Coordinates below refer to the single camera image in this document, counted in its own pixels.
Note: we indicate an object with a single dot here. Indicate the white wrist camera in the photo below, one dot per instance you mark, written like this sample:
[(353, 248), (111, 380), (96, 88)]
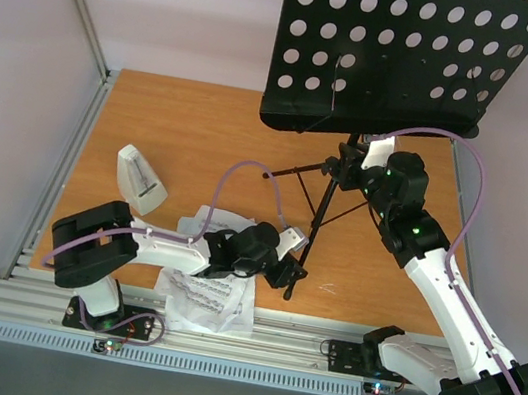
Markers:
[(379, 149), (290, 240)]

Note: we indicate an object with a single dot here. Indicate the white metronome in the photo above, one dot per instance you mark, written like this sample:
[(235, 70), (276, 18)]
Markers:
[(137, 182)]

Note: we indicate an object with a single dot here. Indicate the black music stand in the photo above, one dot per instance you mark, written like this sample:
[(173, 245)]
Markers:
[(389, 66)]

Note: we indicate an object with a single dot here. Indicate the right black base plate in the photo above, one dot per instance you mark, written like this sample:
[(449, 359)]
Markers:
[(352, 358)]

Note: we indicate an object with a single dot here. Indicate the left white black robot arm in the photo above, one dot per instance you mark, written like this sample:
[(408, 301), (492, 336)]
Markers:
[(90, 246)]

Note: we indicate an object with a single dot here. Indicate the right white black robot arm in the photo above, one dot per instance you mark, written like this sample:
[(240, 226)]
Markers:
[(394, 187)]

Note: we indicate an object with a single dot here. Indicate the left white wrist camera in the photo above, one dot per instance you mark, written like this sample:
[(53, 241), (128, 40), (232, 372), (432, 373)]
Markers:
[(290, 240)]

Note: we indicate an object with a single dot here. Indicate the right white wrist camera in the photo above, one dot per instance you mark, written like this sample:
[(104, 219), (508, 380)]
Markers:
[(379, 149)]

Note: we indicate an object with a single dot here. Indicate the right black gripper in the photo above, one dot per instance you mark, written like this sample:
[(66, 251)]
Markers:
[(346, 165)]

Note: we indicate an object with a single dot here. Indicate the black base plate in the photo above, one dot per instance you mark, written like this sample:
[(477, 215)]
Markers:
[(352, 358), (130, 321)]

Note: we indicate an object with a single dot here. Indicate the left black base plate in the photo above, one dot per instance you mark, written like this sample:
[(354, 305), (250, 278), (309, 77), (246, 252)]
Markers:
[(130, 321)]

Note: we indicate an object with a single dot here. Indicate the white sheet music paper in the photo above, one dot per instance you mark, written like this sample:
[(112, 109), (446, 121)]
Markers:
[(222, 223)]

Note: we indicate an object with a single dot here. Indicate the grey slotted cable duct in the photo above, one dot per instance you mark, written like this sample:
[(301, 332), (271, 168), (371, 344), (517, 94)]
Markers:
[(180, 362)]

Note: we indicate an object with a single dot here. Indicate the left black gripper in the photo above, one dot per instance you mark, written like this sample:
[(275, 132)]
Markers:
[(282, 279)]

